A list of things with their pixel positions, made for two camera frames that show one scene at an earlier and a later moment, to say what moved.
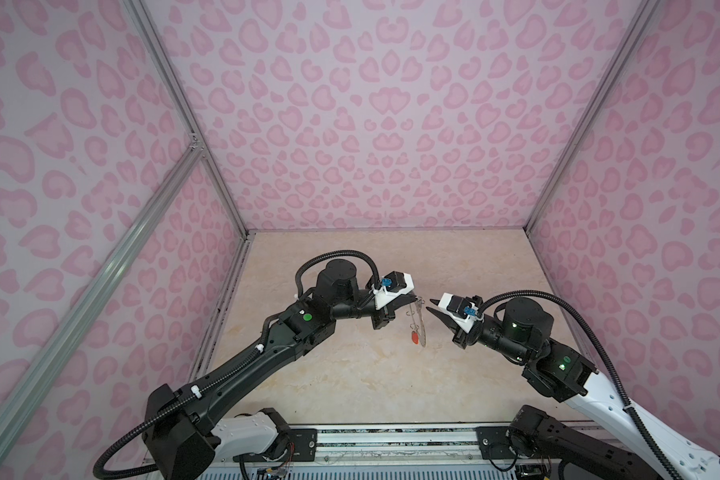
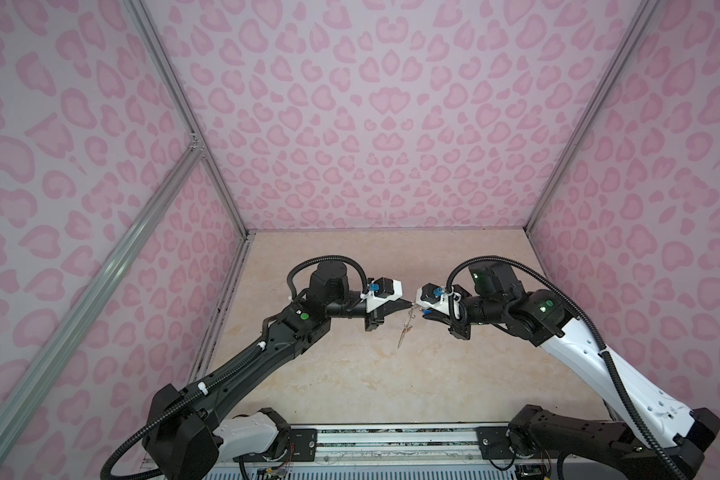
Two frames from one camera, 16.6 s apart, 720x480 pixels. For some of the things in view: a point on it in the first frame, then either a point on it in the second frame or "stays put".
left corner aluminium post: (157, 52) stays put
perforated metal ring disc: (419, 302) -> (407, 328)
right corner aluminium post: (635, 28) stays put
